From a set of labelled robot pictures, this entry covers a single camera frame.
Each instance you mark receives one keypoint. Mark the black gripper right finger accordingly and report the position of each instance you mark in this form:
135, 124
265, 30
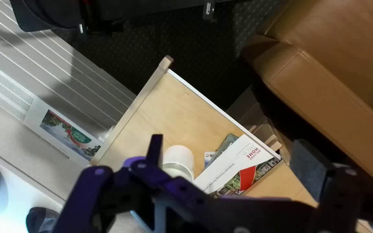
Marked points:
310, 166

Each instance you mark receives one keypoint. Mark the white cup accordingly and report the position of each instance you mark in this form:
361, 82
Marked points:
180, 159

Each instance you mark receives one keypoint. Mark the colourful printed card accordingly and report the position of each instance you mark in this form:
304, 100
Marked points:
68, 135

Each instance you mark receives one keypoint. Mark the white envelope with red print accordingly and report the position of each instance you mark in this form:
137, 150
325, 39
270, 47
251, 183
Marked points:
233, 166

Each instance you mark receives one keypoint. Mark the black bulky equipment case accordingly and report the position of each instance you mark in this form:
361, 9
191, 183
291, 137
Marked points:
49, 13

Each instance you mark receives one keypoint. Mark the white slatted heater unit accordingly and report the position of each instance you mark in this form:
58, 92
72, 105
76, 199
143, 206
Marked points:
32, 65

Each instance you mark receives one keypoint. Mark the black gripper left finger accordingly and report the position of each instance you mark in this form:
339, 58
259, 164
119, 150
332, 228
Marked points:
155, 149

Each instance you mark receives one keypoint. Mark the small dark round object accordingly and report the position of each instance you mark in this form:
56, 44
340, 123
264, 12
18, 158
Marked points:
40, 220

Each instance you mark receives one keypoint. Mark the light wooden cabinet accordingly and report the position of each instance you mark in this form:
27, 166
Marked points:
299, 190

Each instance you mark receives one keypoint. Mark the small wooden table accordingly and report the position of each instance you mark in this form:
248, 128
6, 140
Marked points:
174, 111

